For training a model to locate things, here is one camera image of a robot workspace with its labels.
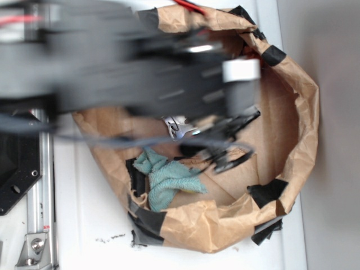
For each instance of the aluminium frame rail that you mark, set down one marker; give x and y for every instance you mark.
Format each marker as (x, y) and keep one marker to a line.
(41, 202)

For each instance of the metal corner bracket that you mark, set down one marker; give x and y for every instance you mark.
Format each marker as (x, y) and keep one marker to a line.
(35, 253)

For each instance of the bunch of silver keys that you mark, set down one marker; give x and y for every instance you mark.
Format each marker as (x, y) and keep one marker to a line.
(178, 126)

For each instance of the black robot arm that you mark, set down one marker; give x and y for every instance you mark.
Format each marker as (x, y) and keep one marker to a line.
(65, 56)

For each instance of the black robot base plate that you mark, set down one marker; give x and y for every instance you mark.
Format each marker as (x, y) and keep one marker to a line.
(20, 166)

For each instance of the orange seashell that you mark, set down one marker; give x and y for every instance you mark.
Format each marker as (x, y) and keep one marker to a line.
(249, 54)

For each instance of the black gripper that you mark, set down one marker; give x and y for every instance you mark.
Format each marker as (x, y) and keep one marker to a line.
(201, 82)

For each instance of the teal terry cloth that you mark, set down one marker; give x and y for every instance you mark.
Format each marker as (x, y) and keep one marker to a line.
(167, 178)

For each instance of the brown paper bag bin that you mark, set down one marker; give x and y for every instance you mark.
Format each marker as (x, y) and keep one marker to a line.
(251, 199)

